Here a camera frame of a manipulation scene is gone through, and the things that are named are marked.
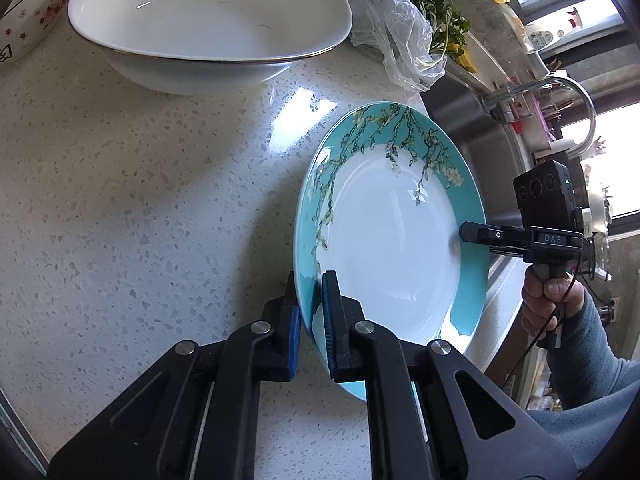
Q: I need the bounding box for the turquoise floral plate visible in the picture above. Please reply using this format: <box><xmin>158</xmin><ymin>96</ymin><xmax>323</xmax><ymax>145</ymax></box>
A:
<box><xmin>293</xmin><ymin>102</ymin><xmax>489</xmax><ymax>358</ymax></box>

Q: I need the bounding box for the large white bowl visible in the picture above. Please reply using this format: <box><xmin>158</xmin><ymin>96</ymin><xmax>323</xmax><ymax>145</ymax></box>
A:
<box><xmin>68</xmin><ymin>0</ymin><xmax>352</xmax><ymax>96</ymax></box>

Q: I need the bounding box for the red floral white bowl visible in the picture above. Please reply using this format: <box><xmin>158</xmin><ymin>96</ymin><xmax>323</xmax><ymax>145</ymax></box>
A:
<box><xmin>1</xmin><ymin>0</ymin><xmax>68</xmax><ymax>68</ymax></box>

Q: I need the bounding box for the right forearm blue sleeve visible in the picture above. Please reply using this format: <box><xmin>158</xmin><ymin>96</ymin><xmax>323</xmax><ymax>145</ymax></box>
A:
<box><xmin>528</xmin><ymin>294</ymin><xmax>639</xmax><ymax>470</ymax></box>

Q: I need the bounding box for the person's right hand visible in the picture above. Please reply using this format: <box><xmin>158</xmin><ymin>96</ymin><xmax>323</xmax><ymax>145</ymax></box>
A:
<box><xmin>521</xmin><ymin>266</ymin><xmax>585</xmax><ymax>344</ymax></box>

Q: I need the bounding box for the stainless steel sink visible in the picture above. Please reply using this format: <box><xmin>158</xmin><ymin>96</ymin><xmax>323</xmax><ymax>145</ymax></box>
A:
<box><xmin>418</xmin><ymin>84</ymin><xmax>532</xmax><ymax>281</ymax></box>

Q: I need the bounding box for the chrome faucet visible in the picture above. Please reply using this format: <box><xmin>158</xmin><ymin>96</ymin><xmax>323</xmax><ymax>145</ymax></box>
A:
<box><xmin>480</xmin><ymin>75</ymin><xmax>597</xmax><ymax>159</ymax></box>

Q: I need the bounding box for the yellow cloth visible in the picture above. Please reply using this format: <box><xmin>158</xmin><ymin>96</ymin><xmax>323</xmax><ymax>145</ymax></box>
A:
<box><xmin>446</xmin><ymin>42</ymin><xmax>476</xmax><ymax>74</ymax></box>

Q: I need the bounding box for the plastic bag of greens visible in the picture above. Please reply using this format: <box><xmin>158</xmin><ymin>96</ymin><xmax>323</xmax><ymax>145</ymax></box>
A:
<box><xmin>347</xmin><ymin>0</ymin><xmax>471</xmax><ymax>92</ymax></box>

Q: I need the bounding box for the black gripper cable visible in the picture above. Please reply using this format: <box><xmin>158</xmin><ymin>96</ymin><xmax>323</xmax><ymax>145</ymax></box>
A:
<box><xmin>482</xmin><ymin>263</ymin><xmax>582</xmax><ymax>380</ymax></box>

